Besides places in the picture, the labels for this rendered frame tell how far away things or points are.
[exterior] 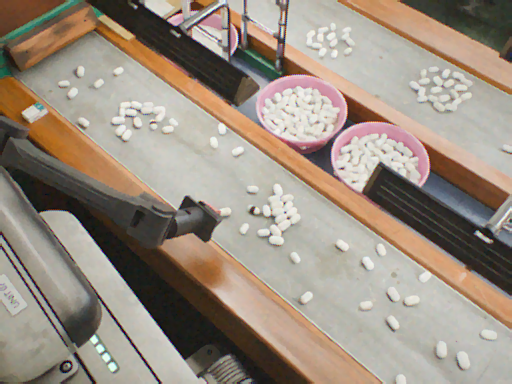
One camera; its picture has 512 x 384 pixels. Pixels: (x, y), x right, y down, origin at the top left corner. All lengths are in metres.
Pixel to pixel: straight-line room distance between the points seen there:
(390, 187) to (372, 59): 0.84
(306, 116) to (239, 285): 0.61
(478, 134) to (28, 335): 1.56
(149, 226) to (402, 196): 0.50
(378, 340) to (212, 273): 0.41
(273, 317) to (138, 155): 0.61
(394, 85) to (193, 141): 0.65
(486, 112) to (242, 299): 0.95
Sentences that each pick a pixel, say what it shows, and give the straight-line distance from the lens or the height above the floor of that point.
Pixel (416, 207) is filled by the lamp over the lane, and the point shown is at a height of 1.09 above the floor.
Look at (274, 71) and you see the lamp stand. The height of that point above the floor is 0.71.
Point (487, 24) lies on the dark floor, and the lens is 3.48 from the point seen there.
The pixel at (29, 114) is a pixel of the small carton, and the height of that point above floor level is 0.79.
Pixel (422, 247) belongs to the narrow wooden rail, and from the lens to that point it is 1.53.
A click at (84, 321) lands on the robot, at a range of 0.46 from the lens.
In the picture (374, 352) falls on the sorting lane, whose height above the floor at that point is 0.74.
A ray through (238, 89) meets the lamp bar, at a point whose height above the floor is 1.08.
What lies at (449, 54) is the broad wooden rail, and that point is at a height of 0.76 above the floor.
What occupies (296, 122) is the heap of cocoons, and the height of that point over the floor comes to 0.73.
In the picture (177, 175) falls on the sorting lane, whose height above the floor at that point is 0.74.
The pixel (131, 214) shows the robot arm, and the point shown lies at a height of 1.06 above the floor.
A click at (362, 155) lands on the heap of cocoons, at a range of 1.70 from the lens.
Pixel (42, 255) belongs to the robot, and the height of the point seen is 1.64.
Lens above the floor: 2.04
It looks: 55 degrees down
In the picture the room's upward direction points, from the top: 1 degrees clockwise
